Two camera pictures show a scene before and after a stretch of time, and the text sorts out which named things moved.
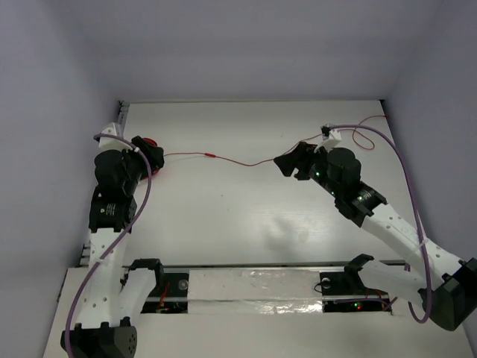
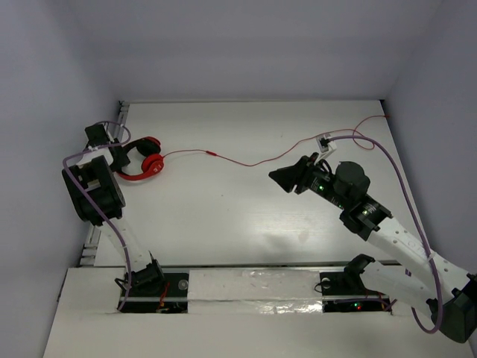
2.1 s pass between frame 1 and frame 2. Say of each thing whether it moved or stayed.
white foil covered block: stayed
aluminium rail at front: stayed
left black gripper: moved
